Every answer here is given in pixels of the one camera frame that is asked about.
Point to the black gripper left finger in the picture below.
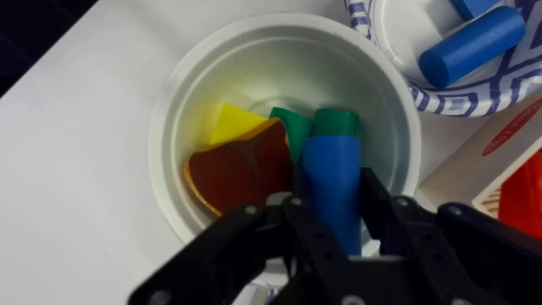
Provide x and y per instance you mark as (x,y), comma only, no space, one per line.
(238,248)

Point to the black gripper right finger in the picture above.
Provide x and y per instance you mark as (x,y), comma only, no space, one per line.
(430,243)

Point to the blue cylinder block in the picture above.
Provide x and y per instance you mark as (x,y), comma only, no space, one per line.
(333,180)
(475,45)

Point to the dark red block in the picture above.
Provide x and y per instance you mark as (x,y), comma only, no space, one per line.
(243,172)

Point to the wooden block box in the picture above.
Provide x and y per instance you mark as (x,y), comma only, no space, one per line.
(469,170)

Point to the yellow block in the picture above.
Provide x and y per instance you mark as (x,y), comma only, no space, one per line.
(231,124)

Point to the green cylinder block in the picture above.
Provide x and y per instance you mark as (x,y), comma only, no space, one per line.
(336,121)

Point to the white bowl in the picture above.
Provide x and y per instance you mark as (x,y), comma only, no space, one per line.
(272,68)
(486,94)

